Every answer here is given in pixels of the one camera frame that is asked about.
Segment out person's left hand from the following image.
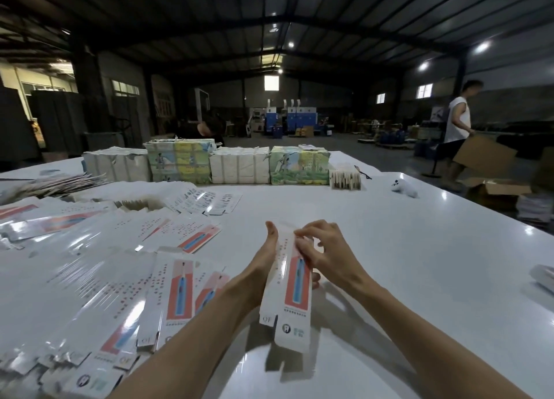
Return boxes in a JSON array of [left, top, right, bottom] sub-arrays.
[[227, 221, 280, 313]]

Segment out person's right hand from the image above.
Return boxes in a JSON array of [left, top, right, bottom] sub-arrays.
[[294, 219, 377, 297]]

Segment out toothbrush carton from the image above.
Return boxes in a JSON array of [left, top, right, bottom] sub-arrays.
[[259, 225, 315, 354]]

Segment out pile of carton blanks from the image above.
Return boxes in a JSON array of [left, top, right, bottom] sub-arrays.
[[0, 182, 244, 399]]

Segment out person's left forearm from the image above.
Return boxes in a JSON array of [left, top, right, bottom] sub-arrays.
[[108, 277, 261, 399]]

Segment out person's right forearm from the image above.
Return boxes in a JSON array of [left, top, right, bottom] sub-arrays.
[[350, 273, 529, 399]]

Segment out small beige card stack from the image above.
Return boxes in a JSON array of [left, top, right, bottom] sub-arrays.
[[329, 170, 362, 190]]

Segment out green printed carton bundle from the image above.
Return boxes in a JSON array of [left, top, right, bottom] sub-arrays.
[[269, 145, 332, 186]]

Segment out small white object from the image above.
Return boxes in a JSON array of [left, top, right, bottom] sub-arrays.
[[390, 179, 418, 198]]

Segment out row of white cartons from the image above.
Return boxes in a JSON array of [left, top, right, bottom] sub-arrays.
[[83, 146, 152, 183], [210, 146, 272, 185]]

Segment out blue machine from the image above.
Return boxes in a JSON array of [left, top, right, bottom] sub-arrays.
[[264, 107, 319, 138]]

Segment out green yellow carton bundle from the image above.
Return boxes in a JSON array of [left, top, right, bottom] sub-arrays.
[[144, 137, 218, 185]]

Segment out blue bins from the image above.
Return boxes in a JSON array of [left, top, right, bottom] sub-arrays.
[[414, 137, 447, 160]]

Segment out open cardboard box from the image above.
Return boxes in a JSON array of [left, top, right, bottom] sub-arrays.
[[463, 176, 533, 209]]

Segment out brown cardboard sheet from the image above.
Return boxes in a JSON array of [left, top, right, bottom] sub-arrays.
[[454, 135, 519, 179]]

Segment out grey crate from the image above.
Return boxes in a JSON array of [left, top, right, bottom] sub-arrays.
[[84, 132, 126, 152]]

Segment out white plastic bags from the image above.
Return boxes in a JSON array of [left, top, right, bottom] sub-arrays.
[[516, 194, 554, 224]]

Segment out pile of grey flat sheets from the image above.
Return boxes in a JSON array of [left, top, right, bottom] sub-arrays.
[[0, 171, 105, 204]]

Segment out dark grey cabinet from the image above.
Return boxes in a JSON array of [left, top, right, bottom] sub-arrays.
[[30, 90, 88, 157]]

